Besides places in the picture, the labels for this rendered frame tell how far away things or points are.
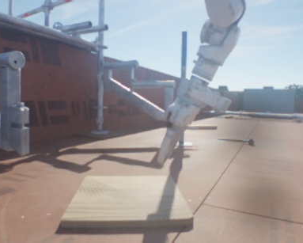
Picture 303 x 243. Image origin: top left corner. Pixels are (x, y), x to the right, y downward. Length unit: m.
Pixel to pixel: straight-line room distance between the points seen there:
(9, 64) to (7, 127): 0.17
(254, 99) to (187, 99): 5.69
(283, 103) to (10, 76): 5.97
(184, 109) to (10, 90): 0.47
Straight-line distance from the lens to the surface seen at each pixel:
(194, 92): 0.55
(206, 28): 0.58
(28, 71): 1.63
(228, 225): 0.59
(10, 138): 0.69
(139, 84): 1.65
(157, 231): 0.54
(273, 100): 6.22
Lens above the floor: 0.28
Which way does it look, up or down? 5 degrees down
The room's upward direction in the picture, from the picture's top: 1 degrees clockwise
